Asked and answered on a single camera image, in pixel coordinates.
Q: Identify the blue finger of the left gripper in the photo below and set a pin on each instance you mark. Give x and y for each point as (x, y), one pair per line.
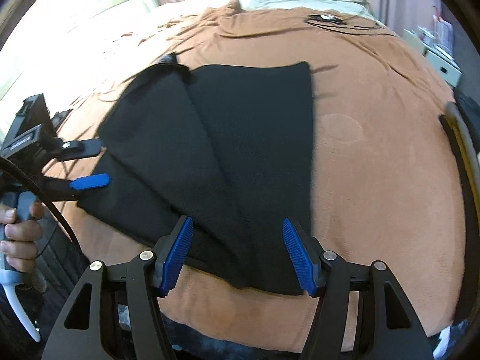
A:
(72, 150)
(96, 181)

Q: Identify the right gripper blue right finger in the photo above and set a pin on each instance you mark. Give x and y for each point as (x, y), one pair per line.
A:
(387, 327)

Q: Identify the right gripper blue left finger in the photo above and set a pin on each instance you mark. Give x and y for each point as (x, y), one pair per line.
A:
(88, 325)

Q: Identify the brown fleece blanket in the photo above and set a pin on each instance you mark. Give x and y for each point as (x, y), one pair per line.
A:
(385, 181)

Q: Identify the white bed sheet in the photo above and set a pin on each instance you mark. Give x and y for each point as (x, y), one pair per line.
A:
(141, 37)

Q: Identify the white bedside cabinet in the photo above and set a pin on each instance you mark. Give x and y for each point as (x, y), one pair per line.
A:
(441, 62)

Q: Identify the black t-shirt patterned trim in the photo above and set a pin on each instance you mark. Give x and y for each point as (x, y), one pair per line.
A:
(228, 146)

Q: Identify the person's left hand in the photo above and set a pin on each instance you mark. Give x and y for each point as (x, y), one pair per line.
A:
(19, 247)

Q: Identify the white wire rack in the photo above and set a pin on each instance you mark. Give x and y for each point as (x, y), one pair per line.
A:
(439, 35)

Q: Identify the folded black cloth near headboard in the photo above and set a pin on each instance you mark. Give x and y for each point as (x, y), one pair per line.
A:
(59, 119)

